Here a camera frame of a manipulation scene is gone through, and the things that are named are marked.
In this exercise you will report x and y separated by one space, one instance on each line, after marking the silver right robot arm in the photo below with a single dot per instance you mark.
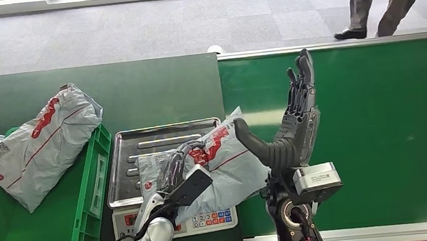
296 224

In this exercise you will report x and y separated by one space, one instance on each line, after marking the electronic scale with steel tray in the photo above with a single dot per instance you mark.
129 169

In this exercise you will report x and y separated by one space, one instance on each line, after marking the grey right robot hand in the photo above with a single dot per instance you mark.
296 135

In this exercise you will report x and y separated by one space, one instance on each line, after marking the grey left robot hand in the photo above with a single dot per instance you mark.
171 173

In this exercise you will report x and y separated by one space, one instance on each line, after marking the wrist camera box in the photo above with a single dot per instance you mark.
192 183
315 182

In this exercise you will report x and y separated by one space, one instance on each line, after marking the green conveyor belt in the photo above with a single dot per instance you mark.
391 119

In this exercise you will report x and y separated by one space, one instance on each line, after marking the white conveyor roller end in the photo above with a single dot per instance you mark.
215 49

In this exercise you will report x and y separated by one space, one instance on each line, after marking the grey red-print mailer package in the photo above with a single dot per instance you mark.
49 145

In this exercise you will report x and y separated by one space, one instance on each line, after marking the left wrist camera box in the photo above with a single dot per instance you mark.
192 183

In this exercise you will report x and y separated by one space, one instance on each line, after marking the grey red-line mailer package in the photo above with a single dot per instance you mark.
233 172

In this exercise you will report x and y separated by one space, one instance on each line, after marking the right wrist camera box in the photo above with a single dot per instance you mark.
315 182

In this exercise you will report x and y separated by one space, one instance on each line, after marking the green plastic crate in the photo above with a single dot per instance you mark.
34 235

